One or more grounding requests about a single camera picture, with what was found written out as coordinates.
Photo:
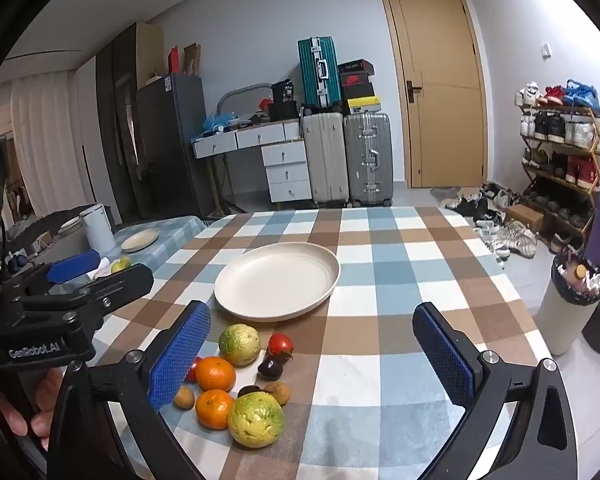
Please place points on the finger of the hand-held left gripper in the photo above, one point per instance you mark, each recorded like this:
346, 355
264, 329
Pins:
120, 285
72, 266

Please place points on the white desk with drawers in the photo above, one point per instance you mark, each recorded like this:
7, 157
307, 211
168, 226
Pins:
285, 160

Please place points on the white cylindrical container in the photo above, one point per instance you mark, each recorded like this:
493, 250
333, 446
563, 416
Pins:
97, 227

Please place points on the large cream plate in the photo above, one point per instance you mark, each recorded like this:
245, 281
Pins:
275, 280

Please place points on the yellow green guava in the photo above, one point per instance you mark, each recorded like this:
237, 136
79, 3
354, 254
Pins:
256, 412

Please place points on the brown paper bag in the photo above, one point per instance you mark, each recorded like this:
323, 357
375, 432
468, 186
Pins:
191, 60

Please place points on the person's left hand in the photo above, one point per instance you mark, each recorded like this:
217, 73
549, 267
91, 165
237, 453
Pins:
42, 395

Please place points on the dark brown wardrobe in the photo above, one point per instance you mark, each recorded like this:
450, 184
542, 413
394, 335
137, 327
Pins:
125, 110

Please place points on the white light switch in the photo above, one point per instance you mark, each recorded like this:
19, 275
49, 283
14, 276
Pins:
546, 50

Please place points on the small brown fruit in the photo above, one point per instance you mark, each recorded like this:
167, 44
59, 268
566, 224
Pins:
279, 392
184, 398

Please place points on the white trash bin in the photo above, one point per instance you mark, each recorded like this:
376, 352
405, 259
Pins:
560, 320

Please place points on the black chair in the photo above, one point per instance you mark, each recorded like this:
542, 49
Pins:
35, 227

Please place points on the silver suitcase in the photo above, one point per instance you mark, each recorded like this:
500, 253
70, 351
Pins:
370, 160

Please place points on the light blue checked tablecloth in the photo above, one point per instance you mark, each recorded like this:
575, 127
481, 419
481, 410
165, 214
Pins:
175, 240

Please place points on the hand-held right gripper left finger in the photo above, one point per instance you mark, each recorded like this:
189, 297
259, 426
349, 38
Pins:
180, 355

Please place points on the red tomato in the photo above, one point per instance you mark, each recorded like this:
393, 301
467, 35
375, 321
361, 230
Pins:
280, 344
194, 369

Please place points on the wooden shoe rack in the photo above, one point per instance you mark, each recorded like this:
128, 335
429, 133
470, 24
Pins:
599, 160

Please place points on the white curtain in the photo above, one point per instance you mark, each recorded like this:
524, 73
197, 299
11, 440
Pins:
45, 150

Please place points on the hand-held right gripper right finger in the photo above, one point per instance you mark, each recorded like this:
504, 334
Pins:
445, 360

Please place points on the blue plastic bag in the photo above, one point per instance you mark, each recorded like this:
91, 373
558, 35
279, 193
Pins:
219, 122

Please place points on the orange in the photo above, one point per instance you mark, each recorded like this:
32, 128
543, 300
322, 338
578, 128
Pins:
214, 409
215, 374

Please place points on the shoe rack with shoes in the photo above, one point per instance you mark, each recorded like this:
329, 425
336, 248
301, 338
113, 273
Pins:
555, 127

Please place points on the dark grey refrigerator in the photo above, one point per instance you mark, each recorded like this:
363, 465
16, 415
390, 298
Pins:
180, 150

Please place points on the yellow black shoe box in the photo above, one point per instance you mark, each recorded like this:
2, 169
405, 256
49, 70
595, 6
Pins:
365, 106

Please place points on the small cream plate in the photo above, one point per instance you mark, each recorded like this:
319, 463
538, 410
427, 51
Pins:
140, 240

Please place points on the beige suitcase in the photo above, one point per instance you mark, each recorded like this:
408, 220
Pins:
325, 160

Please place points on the scattered sneakers group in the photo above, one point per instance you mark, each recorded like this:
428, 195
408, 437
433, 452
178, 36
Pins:
500, 230

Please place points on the cardboard box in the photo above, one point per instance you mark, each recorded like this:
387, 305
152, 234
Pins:
525, 217

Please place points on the dark purple round fruit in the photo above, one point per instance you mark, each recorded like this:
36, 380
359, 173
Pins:
270, 367
249, 391

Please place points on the teal suitcase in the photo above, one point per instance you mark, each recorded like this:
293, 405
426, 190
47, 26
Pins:
312, 72

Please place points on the small green fruit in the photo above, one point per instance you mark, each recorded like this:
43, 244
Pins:
122, 263

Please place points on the black printed box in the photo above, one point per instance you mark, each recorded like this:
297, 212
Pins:
282, 92

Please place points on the yellow wooden door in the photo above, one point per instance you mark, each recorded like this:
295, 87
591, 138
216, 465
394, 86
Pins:
440, 110

